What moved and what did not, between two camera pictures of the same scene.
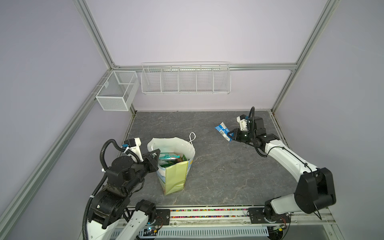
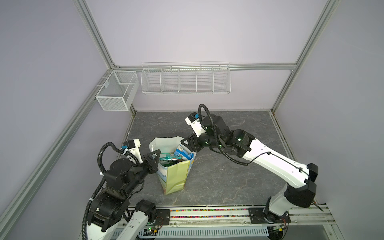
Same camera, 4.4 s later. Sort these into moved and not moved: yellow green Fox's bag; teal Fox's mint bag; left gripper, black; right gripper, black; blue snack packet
Moved: right gripper, black; blue snack packet
Not moved: teal Fox's mint bag; left gripper, black; yellow green Fox's bag
